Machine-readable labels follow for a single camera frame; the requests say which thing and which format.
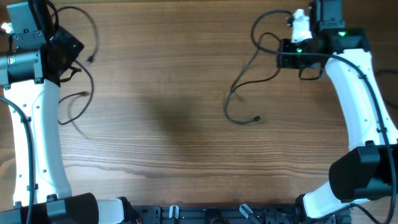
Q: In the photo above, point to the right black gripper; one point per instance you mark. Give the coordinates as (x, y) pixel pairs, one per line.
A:
(284, 62)

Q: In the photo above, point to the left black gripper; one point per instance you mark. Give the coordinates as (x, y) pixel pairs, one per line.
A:
(75, 45)

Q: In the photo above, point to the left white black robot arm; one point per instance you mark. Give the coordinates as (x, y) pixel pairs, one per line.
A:
(40, 51)

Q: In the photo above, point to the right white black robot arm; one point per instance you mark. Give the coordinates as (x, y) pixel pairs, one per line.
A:
(369, 170)

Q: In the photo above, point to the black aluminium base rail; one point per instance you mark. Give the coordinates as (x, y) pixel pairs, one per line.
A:
(268, 214)

